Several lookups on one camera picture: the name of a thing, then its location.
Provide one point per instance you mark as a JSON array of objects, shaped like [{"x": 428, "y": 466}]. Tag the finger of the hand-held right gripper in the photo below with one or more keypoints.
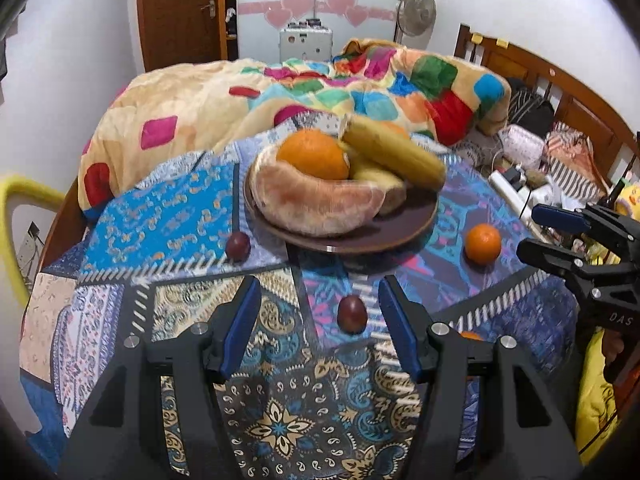
[
  {"x": 547, "y": 255},
  {"x": 555, "y": 216}
]

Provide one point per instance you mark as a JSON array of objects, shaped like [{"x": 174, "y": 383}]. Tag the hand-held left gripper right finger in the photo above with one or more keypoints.
[{"x": 400, "y": 330}]

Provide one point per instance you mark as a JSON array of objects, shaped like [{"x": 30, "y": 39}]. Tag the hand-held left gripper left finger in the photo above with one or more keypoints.
[{"x": 242, "y": 325}]

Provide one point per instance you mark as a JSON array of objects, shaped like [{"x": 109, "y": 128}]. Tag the dark red jujube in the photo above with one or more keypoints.
[
  {"x": 238, "y": 246},
  {"x": 351, "y": 313}
]

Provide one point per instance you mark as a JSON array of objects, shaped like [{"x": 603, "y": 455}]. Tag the small mandarin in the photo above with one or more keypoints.
[
  {"x": 470, "y": 336},
  {"x": 483, "y": 244}
]

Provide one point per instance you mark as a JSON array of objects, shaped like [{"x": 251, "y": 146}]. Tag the brown round plate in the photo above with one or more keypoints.
[{"x": 400, "y": 230}]

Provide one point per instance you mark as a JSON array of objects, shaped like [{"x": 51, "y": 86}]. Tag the peeled pomelo piece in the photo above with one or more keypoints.
[{"x": 310, "y": 205}]

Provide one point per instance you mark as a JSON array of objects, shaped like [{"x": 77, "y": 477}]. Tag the pale yellow sugar cane piece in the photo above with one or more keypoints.
[{"x": 376, "y": 180}]

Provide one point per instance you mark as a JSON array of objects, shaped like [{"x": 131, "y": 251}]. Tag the yellow corn cob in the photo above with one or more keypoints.
[{"x": 395, "y": 152}]

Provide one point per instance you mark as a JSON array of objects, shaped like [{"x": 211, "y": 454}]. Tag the large orange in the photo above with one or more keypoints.
[{"x": 312, "y": 155}]

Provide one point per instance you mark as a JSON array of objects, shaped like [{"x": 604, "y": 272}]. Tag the person's right hand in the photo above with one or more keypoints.
[{"x": 615, "y": 352}]

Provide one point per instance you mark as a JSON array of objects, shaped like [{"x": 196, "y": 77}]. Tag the white power strip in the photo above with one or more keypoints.
[{"x": 510, "y": 192}]

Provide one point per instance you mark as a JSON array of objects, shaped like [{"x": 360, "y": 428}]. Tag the striped bag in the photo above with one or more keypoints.
[{"x": 575, "y": 160}]

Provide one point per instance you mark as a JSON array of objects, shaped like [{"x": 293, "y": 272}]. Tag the dark glass bottle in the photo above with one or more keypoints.
[{"x": 616, "y": 194}]

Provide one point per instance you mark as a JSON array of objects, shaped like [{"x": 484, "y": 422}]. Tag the pink quilted pouch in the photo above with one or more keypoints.
[{"x": 522, "y": 147}]

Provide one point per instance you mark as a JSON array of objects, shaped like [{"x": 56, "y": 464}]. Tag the black bag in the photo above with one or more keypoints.
[{"x": 532, "y": 107}]

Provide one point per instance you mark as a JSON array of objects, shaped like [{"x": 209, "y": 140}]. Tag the yellow cloth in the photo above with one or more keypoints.
[{"x": 595, "y": 400}]

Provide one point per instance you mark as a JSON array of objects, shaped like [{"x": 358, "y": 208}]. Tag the wooden bed headboard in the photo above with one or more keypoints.
[{"x": 575, "y": 100}]

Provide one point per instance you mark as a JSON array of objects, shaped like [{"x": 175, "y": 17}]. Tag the blue patterned bedspread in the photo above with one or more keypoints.
[{"x": 170, "y": 220}]

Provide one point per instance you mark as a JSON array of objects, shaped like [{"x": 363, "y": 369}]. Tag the colourful patch blanket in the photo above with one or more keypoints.
[{"x": 200, "y": 95}]

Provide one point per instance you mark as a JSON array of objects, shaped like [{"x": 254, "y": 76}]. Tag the standing fan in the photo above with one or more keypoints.
[{"x": 416, "y": 12}]

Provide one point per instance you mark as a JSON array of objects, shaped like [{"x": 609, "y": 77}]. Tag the small white cabinet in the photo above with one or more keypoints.
[{"x": 305, "y": 45}]

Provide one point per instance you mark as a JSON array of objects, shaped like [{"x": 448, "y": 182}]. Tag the brown wooden door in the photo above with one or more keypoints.
[{"x": 175, "y": 10}]

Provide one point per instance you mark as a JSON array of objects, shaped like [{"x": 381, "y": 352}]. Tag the wooden bed frame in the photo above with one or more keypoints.
[{"x": 60, "y": 230}]

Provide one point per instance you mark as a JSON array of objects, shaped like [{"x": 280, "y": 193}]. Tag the yellow chair frame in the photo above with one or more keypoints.
[{"x": 30, "y": 187}]

